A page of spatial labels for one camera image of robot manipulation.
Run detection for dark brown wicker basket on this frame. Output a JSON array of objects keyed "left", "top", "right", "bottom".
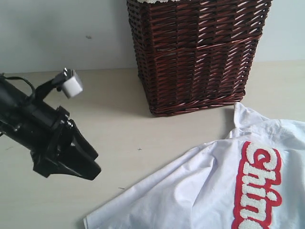
[{"left": 126, "top": 0, "right": 272, "bottom": 116}]

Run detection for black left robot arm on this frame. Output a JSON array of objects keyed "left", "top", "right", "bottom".
[{"left": 0, "top": 74, "right": 101, "bottom": 180}]

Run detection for black camera cable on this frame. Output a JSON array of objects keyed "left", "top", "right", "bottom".
[{"left": 0, "top": 73, "right": 58, "bottom": 105}]

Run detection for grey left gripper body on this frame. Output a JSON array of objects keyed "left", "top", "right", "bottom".
[{"left": 30, "top": 106, "right": 73, "bottom": 178}]

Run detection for white t-shirt red lettering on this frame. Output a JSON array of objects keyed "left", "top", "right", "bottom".
[{"left": 83, "top": 103, "right": 305, "bottom": 229}]

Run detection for white lace basket liner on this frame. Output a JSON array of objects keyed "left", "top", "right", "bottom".
[{"left": 137, "top": 0, "right": 180, "bottom": 4}]

